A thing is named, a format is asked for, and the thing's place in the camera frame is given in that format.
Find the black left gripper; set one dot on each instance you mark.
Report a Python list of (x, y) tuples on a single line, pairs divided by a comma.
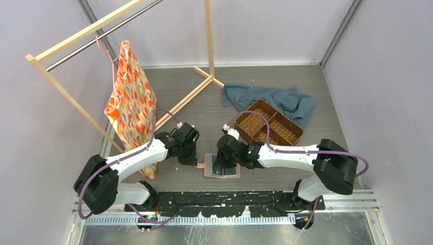
[(191, 160)]

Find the woven wicker divided basket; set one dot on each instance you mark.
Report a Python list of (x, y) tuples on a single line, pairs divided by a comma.
[(266, 119)]

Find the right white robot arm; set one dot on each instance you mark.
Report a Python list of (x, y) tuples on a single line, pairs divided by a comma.
[(333, 168)]

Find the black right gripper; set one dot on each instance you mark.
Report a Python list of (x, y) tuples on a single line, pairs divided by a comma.
[(220, 162)]

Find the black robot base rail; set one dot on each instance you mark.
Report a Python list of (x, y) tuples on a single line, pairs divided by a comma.
[(273, 203)]

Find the pink clothes hanger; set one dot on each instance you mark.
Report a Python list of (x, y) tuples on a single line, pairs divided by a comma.
[(112, 60)]

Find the orange floral hanging garment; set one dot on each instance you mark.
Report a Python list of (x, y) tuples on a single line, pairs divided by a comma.
[(132, 102)]

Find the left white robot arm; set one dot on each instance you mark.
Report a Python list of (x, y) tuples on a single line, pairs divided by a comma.
[(101, 182)]

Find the blue-grey crumpled cloth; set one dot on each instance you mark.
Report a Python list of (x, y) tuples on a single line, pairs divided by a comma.
[(296, 106)]

